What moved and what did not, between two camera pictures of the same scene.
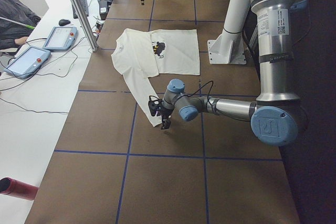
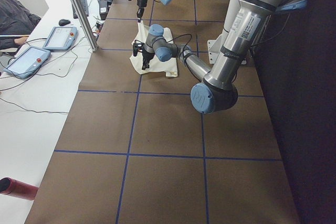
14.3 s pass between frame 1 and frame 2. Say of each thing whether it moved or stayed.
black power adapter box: stayed
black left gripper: moved
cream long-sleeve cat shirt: moved
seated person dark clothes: stayed
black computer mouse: stayed
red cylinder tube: stayed
